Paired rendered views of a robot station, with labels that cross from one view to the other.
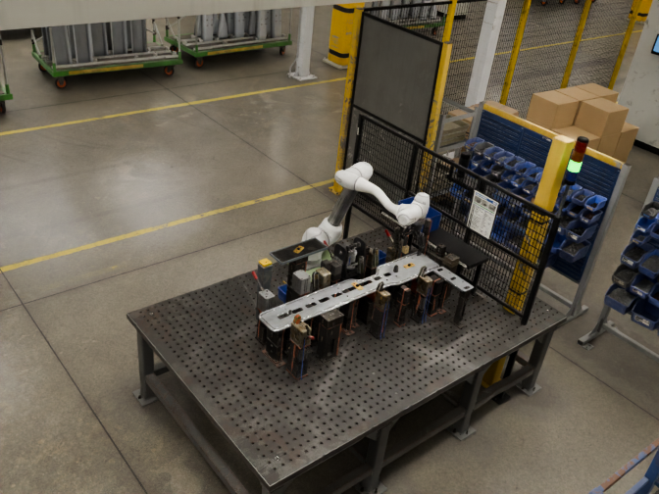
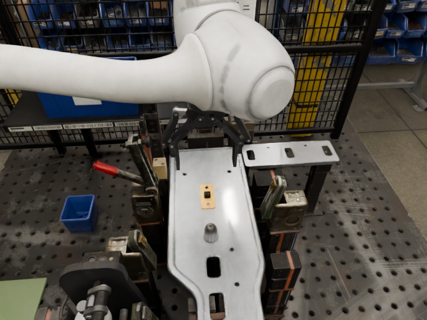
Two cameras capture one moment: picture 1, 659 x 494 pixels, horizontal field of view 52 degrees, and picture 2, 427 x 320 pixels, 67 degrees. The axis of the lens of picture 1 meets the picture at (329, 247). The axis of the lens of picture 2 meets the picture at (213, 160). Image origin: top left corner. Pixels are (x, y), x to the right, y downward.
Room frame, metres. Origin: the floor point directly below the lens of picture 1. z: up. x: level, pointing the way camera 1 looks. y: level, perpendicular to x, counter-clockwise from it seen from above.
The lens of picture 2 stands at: (3.49, -0.12, 1.67)
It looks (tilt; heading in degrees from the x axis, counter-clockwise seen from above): 44 degrees down; 308
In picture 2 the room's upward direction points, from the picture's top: straight up
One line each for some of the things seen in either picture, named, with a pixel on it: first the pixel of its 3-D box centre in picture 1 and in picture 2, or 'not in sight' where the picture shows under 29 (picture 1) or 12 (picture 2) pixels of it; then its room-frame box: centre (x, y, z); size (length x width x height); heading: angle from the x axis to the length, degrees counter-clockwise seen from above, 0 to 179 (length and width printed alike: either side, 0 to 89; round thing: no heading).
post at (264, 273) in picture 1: (263, 293); not in sight; (3.45, 0.38, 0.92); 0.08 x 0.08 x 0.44; 42
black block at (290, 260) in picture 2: (402, 306); (277, 286); (3.59, -0.52, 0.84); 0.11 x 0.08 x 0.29; 42
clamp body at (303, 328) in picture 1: (299, 349); not in sight; (3.00, 0.10, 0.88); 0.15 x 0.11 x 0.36; 42
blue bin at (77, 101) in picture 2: (418, 215); (92, 86); (4.40, -0.63, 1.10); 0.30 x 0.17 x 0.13; 42
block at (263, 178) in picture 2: (431, 295); (264, 206); (3.75, -0.73, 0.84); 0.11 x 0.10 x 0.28; 42
